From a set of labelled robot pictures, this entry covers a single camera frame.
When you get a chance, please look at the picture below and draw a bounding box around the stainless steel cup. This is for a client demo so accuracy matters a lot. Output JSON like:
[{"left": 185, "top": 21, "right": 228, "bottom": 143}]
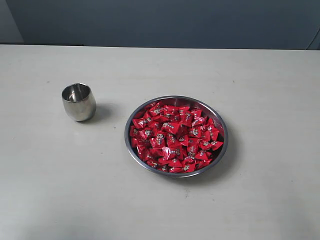
[{"left": 61, "top": 83, "right": 97, "bottom": 122}]

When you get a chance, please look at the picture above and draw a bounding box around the pile of red wrapped candies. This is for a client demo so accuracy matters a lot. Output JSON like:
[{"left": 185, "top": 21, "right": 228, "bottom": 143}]
[{"left": 129, "top": 100, "right": 225, "bottom": 174}]

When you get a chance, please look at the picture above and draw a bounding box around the round stainless steel plate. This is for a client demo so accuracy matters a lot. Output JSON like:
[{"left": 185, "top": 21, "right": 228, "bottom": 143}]
[{"left": 124, "top": 95, "right": 229, "bottom": 179}]

